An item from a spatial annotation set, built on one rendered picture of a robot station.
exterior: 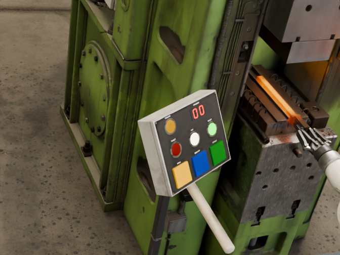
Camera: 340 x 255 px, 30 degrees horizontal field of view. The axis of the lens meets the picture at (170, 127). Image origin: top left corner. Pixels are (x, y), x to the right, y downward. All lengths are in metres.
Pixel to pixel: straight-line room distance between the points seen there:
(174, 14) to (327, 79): 0.73
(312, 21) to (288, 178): 0.75
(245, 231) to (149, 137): 0.97
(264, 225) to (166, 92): 0.77
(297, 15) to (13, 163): 2.00
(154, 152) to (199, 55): 0.48
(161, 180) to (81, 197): 1.39
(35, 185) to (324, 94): 1.66
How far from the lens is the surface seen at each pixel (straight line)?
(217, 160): 2.35
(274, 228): 3.06
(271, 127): 2.66
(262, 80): 2.86
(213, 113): 2.34
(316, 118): 2.78
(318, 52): 2.55
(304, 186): 2.94
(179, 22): 2.70
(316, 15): 2.44
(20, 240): 3.32
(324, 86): 2.90
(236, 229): 2.94
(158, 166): 2.18
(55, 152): 3.83
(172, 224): 2.93
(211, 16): 2.38
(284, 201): 2.94
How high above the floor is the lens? 2.43
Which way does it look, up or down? 36 degrees down
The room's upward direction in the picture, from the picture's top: 11 degrees clockwise
